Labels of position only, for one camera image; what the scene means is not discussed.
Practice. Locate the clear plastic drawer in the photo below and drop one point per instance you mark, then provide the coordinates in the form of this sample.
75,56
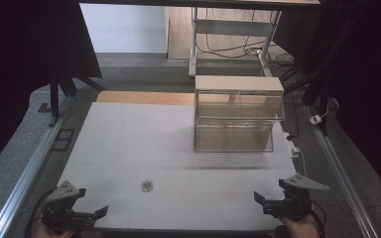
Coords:
238,105
233,139

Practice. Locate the person's left hand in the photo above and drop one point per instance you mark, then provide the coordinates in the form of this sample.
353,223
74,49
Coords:
43,232

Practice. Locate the black metal stand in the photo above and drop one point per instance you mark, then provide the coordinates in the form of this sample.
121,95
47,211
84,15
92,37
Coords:
54,99

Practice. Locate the black curtain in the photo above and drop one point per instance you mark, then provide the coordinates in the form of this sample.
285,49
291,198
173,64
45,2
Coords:
29,66
360,82

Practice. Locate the black rectangular frame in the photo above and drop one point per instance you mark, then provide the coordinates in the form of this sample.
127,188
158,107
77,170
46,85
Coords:
63,139

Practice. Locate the aluminium rail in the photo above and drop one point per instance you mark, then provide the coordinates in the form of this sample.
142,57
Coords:
340,178
23,175

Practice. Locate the person's right hand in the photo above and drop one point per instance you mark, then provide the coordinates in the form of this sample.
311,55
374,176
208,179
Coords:
302,229

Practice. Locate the wooden board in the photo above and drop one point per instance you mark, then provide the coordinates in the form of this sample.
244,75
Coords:
145,98

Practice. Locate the white metal table frame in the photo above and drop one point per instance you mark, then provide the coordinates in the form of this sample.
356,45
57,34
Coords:
193,43

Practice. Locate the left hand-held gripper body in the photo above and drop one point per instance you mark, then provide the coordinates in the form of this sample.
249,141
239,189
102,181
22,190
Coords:
61,195

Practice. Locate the clear drawer cabinet white top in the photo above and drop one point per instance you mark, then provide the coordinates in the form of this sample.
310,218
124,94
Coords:
238,83

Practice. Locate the small round metallic ornament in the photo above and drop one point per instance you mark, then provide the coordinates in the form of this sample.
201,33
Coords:
147,185

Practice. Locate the white power strip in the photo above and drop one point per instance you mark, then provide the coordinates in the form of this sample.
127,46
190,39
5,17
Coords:
291,145

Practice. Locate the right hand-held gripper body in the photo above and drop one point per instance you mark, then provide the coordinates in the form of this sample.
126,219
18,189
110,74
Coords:
294,206

